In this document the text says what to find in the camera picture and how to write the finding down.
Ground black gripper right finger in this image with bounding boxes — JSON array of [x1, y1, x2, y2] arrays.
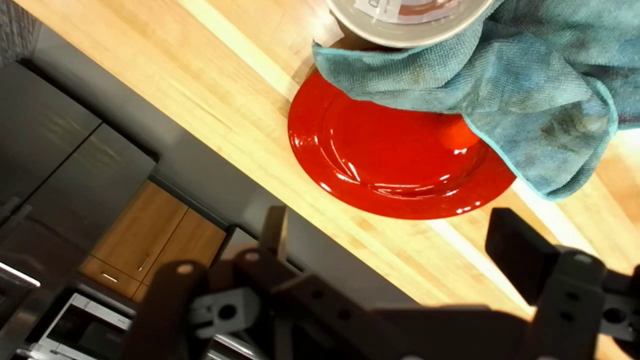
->
[[484, 205, 640, 360]]

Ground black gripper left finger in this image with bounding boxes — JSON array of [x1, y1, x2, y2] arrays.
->
[[117, 204, 376, 360]]

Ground light blue towel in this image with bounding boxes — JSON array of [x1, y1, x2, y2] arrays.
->
[[312, 0, 640, 202]]

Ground wooden base cabinets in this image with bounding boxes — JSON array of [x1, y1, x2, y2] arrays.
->
[[75, 180, 230, 305]]

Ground steel oven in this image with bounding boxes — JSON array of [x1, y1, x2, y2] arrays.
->
[[18, 288, 137, 360]]

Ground black steel refrigerator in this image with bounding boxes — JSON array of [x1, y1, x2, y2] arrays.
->
[[0, 57, 159, 276]]

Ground red plate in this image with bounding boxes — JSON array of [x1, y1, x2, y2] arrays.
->
[[286, 67, 519, 222]]

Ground long wooden table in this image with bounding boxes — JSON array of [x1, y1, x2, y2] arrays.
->
[[11, 0, 640, 360]]

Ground tall white mug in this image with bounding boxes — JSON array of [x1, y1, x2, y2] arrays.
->
[[324, 0, 504, 50]]

